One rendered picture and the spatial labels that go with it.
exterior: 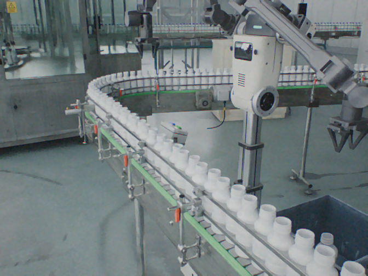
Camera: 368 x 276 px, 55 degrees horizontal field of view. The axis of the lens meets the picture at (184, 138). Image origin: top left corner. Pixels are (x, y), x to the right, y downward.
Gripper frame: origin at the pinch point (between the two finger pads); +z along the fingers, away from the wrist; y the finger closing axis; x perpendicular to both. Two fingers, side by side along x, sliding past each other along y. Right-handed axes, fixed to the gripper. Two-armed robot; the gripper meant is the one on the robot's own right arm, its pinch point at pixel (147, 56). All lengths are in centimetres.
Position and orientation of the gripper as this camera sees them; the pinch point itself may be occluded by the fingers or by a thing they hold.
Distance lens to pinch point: 178.7
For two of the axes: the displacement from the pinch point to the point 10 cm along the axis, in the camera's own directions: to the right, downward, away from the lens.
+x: 4.7, 3.0, -8.3
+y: -8.8, 1.6, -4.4
